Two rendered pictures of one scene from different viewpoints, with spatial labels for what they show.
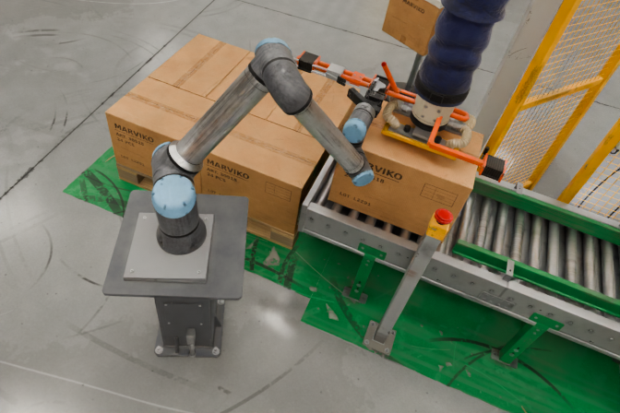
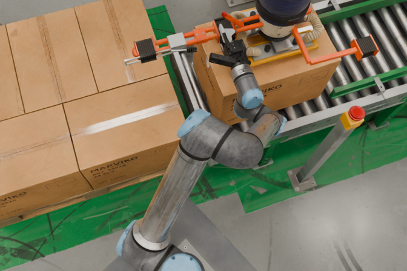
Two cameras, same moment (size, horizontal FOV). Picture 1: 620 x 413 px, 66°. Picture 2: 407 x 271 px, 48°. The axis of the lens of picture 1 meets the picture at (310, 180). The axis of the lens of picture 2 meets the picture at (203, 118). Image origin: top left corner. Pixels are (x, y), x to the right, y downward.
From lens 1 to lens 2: 1.18 m
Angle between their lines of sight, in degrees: 29
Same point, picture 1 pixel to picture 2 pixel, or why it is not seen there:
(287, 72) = (241, 147)
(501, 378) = (386, 139)
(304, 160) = (167, 107)
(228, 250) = (219, 253)
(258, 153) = (128, 132)
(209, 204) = not seen: hidden behind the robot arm
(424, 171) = (300, 72)
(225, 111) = (183, 194)
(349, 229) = not seen: hidden behind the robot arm
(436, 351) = (340, 155)
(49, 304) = not seen: outside the picture
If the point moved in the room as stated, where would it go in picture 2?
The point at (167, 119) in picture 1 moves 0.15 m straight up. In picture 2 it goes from (20, 166) to (10, 156)
